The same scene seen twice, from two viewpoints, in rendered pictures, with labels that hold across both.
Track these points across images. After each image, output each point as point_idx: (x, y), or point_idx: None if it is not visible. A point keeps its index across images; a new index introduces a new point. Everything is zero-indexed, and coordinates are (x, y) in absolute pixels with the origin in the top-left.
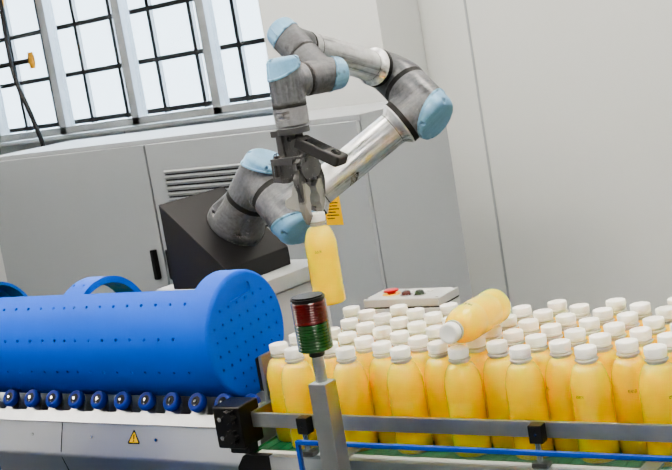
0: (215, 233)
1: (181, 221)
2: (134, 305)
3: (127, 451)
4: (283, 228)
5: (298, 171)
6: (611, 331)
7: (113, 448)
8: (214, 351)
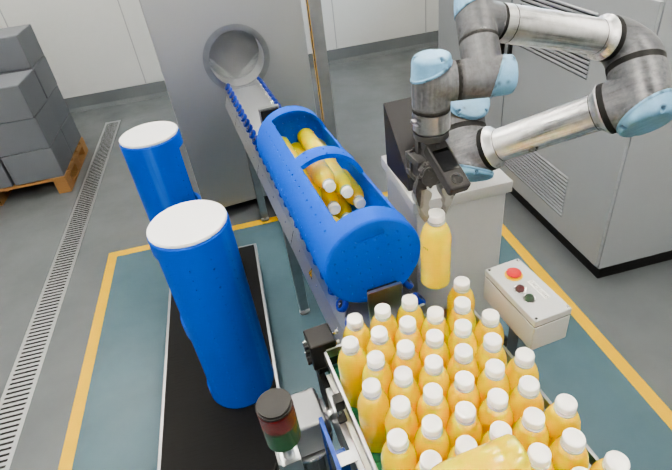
0: None
1: (395, 122)
2: (309, 203)
3: (307, 277)
4: None
5: (418, 180)
6: None
7: (304, 268)
8: (331, 278)
